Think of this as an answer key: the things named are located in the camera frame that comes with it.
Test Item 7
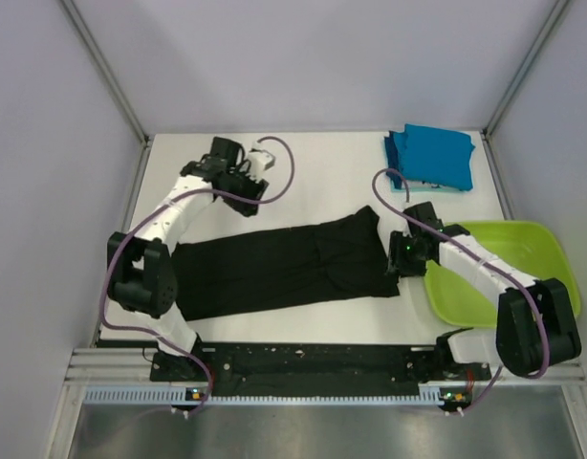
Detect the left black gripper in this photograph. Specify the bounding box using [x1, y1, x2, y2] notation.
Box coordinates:
[219, 164, 267, 217]

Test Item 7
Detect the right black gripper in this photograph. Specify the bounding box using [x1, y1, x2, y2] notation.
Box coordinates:
[384, 230, 428, 277]

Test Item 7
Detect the black t shirt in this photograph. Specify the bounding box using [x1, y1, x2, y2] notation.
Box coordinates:
[172, 206, 400, 320]

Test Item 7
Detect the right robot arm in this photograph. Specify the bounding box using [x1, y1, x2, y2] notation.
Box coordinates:
[389, 202, 582, 379]

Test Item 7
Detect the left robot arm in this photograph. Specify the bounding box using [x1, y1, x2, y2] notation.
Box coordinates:
[107, 137, 275, 380]

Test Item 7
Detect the light teal folded shirt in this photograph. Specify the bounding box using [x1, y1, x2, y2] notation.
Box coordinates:
[390, 179, 458, 193]

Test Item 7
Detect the dark blue folded shirt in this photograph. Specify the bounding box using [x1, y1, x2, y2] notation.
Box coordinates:
[383, 131, 407, 189]

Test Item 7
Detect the top blue folded shirt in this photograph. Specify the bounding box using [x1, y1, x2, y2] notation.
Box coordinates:
[393, 124, 475, 191]

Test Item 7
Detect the green plastic basin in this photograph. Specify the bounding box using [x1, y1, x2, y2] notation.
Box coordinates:
[424, 221, 581, 328]

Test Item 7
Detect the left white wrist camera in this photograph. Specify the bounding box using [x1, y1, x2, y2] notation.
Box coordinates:
[247, 141, 276, 176]

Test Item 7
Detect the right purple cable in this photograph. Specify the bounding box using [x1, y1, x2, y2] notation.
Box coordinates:
[372, 167, 550, 415]

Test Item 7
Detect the left aluminium frame post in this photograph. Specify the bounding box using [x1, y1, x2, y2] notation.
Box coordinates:
[57, 0, 150, 145]

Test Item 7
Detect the aluminium frame post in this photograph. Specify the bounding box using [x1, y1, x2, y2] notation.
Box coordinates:
[57, 0, 150, 145]
[483, 0, 573, 140]

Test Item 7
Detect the light blue cable duct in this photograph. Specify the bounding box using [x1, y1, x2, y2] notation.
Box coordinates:
[83, 385, 466, 407]

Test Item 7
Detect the right aluminium frame post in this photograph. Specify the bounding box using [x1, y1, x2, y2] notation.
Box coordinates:
[483, 0, 573, 140]

